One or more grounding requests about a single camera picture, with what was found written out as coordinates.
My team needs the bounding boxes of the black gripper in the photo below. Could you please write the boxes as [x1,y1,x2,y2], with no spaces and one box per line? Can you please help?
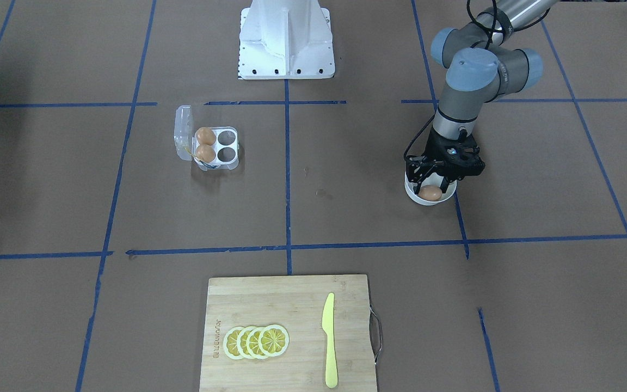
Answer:
[406,130,485,198]

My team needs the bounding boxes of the brown egg from bowl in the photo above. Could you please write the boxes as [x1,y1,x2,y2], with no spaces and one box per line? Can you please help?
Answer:
[417,185,442,203]

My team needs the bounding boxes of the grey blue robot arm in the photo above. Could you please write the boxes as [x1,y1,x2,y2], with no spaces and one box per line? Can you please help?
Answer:
[404,1,555,206]

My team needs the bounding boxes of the clear plastic egg carton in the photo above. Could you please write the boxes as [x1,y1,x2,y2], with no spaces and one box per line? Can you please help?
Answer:
[173,105,239,171]

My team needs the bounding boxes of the brown egg front carton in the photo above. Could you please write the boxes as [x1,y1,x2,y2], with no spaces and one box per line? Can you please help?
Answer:
[195,144,217,164]

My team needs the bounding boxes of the brown egg carton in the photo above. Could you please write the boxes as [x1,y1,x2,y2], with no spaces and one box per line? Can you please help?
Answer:
[195,127,217,145]
[195,144,217,164]

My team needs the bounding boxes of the brown egg rear carton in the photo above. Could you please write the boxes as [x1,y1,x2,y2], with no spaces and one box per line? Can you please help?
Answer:
[195,127,217,145]

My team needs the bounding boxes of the yellow plastic knife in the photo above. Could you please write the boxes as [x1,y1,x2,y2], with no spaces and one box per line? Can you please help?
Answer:
[321,292,339,389]

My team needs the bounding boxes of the bamboo cutting board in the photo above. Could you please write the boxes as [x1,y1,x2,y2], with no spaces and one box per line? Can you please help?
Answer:
[199,274,378,391]

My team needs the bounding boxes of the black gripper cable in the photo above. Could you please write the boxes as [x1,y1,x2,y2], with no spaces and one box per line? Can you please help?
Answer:
[403,0,505,164]

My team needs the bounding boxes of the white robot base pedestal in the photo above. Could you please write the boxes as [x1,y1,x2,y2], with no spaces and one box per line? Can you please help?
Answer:
[237,1,336,80]

